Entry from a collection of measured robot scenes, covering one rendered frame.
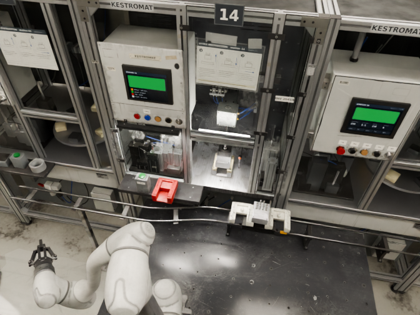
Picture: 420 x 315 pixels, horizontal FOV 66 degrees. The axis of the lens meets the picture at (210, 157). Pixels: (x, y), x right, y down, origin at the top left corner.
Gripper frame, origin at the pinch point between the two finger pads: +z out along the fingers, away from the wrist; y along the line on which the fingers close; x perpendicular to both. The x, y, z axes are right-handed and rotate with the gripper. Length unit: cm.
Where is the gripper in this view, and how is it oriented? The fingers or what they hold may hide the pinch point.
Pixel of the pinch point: (40, 245)
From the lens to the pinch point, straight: 195.3
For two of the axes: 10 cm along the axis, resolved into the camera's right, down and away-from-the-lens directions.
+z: -4.8, -3.6, 8.0
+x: -0.6, 9.2, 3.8
